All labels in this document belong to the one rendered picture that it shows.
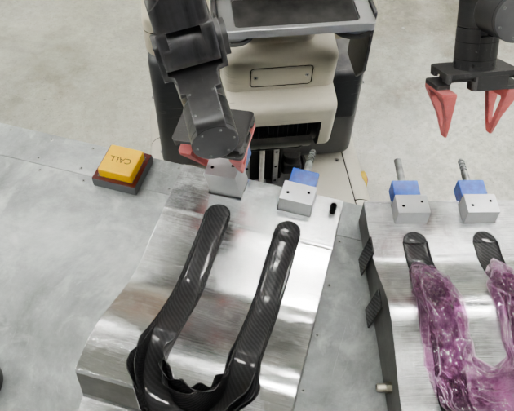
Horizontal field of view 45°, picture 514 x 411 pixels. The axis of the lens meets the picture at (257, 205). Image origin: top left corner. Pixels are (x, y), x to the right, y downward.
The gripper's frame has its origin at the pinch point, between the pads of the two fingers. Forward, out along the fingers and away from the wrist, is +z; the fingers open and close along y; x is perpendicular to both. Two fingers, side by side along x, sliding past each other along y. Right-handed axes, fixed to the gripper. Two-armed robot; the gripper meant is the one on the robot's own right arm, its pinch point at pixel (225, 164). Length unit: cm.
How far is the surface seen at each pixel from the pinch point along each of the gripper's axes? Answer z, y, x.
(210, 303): 2.4, 3.8, -21.0
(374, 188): 107, 11, 67
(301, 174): 5.4, 10.3, 3.6
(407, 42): 118, 11, 148
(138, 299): -0.5, -5.0, -23.5
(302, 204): 3.7, 12.1, -2.7
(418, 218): 11.5, 28.7, 2.7
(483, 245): 14.6, 38.8, 1.4
